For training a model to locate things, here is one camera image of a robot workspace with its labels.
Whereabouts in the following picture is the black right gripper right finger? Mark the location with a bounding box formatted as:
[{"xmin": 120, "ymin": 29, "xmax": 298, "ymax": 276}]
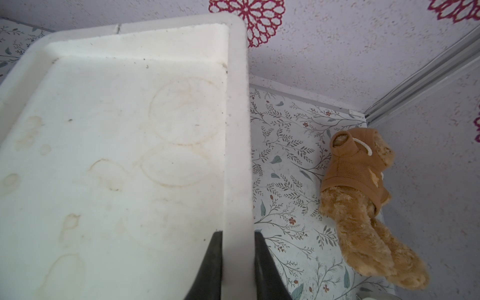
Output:
[{"xmin": 254, "ymin": 231, "xmax": 292, "ymax": 300}]

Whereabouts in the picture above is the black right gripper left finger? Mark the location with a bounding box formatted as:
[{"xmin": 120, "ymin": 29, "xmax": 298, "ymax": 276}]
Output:
[{"xmin": 184, "ymin": 231, "xmax": 223, "ymax": 300}]

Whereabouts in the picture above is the white three-drawer cabinet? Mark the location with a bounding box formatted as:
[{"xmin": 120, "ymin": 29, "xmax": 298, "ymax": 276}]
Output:
[{"xmin": 1, "ymin": 12, "xmax": 256, "ymax": 300}]

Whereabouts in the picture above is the brown teddy bear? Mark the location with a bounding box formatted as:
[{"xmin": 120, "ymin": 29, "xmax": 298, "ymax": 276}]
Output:
[{"xmin": 319, "ymin": 127, "xmax": 430, "ymax": 290}]

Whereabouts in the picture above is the floral table mat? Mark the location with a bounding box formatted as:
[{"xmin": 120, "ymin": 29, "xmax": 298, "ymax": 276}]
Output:
[{"xmin": 1, "ymin": 21, "xmax": 395, "ymax": 300}]

